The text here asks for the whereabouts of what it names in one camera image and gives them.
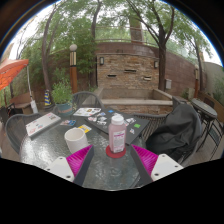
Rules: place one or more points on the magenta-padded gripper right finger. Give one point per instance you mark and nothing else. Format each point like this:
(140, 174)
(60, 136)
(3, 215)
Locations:
(165, 165)

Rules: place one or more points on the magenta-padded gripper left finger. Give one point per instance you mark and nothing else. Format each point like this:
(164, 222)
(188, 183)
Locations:
(60, 166)

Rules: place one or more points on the pink drink bottle white cap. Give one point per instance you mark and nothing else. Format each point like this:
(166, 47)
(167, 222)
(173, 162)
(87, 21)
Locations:
(117, 135)

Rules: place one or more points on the white cup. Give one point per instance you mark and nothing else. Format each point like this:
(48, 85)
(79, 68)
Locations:
(76, 140)

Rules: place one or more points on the black backpack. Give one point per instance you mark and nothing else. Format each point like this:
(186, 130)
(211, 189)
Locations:
(175, 131)

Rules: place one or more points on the small colourful card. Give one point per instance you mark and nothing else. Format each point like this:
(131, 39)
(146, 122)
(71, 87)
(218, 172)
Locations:
(68, 122)

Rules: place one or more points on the yellow card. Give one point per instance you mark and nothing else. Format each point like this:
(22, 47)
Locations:
(85, 128)

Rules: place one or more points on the silver laptop with stickers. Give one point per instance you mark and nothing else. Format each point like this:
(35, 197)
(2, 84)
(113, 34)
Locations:
(41, 124)

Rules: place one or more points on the black laptop with stickers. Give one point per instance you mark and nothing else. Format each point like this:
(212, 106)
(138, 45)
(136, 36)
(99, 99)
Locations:
(136, 128)

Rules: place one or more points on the flat round red coaster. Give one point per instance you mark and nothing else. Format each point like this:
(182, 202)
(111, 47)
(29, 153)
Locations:
(116, 155)

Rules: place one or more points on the white printed magazine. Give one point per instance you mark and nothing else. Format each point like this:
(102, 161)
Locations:
(86, 112)

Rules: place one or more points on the white canopy pole weight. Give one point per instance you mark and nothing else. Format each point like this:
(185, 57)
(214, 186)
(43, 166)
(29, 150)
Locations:
(33, 107)

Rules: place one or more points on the blue yellow striped cone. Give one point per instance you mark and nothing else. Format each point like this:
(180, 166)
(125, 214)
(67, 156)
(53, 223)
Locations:
(48, 99)

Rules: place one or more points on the dark round side table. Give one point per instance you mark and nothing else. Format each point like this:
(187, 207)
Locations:
(204, 108)

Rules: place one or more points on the potted green plant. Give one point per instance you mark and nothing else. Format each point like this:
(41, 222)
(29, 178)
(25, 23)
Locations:
(62, 93)

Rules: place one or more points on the wooden bench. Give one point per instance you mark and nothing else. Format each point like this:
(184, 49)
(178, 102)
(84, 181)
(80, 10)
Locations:
(21, 101)

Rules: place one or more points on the orange canopy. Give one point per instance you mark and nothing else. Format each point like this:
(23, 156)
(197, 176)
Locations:
(11, 71)

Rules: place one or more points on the grey wall box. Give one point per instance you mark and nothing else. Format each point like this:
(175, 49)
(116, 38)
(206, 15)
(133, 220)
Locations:
(168, 84)

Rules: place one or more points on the wooden lamp post globe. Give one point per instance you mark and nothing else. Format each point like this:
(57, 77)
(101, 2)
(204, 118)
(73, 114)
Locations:
(196, 83)
(73, 76)

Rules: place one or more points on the black wall lamp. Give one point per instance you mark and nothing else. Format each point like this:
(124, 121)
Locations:
(101, 60)
(156, 64)

